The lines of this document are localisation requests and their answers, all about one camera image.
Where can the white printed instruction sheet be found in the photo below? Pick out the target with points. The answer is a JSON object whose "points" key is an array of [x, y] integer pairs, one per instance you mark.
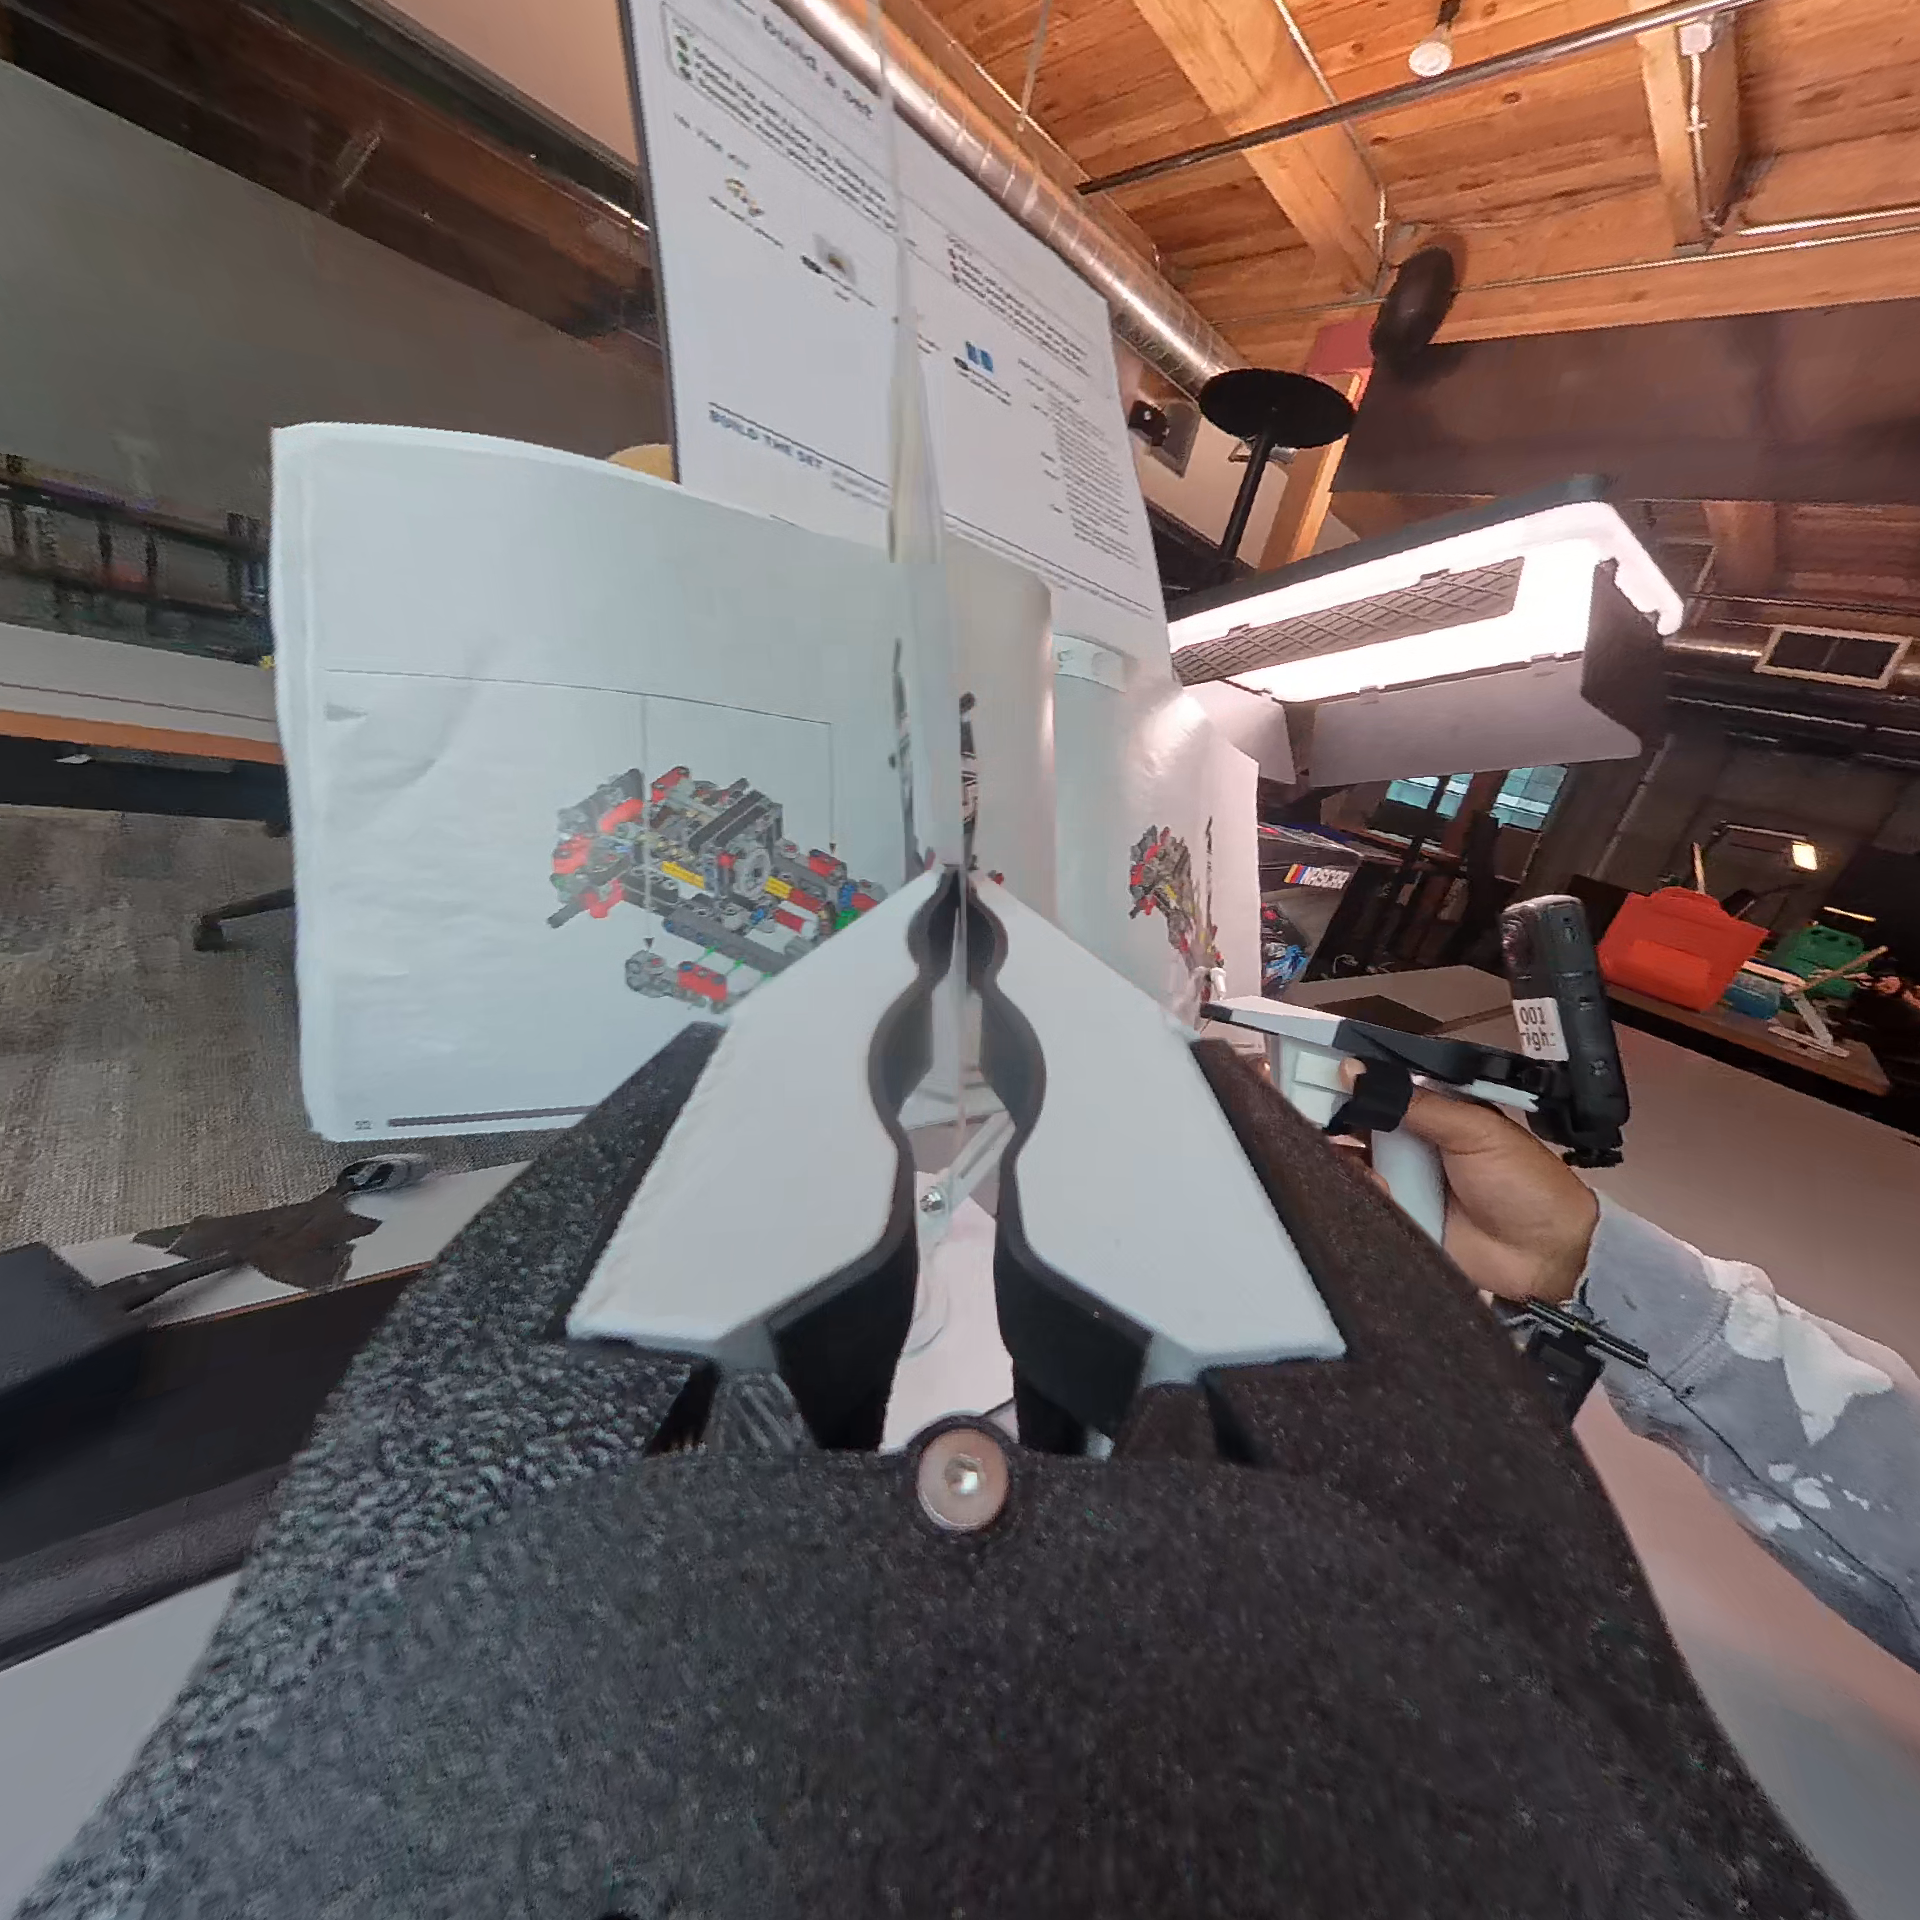
{"points": [[782, 297]]}

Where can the black box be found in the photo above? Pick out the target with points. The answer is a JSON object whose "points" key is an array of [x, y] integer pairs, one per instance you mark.
{"points": [[61, 1334]]}

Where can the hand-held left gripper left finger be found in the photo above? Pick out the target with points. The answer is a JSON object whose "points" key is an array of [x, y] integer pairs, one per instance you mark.
{"points": [[720, 1172]]}

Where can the black hanging ceiling fixture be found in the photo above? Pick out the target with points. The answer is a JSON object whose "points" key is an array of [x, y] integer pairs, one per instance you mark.
{"points": [[1410, 307]]}

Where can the clear acrylic book stand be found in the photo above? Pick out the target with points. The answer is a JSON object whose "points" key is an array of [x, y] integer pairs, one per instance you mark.
{"points": [[927, 780]]}

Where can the small grey clip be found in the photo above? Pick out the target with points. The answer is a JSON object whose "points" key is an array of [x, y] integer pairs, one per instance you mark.
{"points": [[384, 1172]]}

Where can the wooden table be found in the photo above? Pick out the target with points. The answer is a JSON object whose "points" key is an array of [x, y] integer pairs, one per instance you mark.
{"points": [[1771, 1046]]}

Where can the dark storage shelf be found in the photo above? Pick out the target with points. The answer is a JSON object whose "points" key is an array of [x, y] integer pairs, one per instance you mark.
{"points": [[122, 549]]}

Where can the orange plastic bin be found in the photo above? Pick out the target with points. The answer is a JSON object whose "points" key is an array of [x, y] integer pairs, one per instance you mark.
{"points": [[1680, 948]]}

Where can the brick model instruction booklet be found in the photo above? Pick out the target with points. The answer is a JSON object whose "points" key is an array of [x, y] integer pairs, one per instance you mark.
{"points": [[482, 633]]}

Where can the table with orange edge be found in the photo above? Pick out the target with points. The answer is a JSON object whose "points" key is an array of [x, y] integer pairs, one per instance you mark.
{"points": [[134, 705]]}

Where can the black office chair base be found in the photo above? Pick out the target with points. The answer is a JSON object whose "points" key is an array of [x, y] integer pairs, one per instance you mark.
{"points": [[240, 921]]}

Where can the black round disc on pole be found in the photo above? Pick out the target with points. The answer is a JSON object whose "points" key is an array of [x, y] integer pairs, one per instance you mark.
{"points": [[1275, 404]]}

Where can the person's right hand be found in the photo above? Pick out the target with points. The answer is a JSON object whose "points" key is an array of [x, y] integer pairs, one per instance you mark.
{"points": [[1509, 1217]]}

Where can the black ceiling pipe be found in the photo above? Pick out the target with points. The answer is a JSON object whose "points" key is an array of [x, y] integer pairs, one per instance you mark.
{"points": [[1350, 104]]}

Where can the silver ventilation duct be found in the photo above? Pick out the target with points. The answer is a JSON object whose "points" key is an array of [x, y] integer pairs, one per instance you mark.
{"points": [[1050, 210]]}

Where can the white overhead lamp panel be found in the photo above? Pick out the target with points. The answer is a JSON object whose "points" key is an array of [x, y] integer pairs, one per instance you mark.
{"points": [[1438, 601]]}

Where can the green bin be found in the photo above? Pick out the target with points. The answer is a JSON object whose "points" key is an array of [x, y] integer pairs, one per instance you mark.
{"points": [[1829, 956]]}

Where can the white smoke detector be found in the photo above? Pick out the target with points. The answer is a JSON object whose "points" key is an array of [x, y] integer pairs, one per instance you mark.
{"points": [[1430, 57]]}

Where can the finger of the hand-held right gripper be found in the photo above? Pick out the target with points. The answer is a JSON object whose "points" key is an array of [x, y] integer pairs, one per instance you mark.
{"points": [[1292, 1024]]}

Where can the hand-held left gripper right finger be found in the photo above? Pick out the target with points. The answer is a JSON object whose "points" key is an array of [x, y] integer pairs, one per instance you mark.
{"points": [[1174, 1172]]}

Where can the wall air vent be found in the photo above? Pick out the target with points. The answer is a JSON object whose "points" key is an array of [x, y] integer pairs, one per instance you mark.
{"points": [[1834, 659]]}

